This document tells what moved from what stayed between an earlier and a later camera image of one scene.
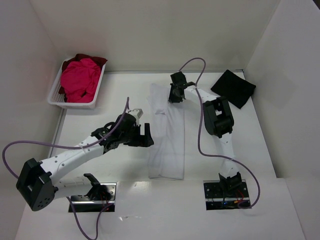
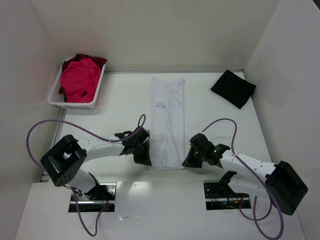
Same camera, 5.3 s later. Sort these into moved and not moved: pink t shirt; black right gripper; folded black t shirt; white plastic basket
Moved: black right gripper
Not moved: white plastic basket; folded black t shirt; pink t shirt
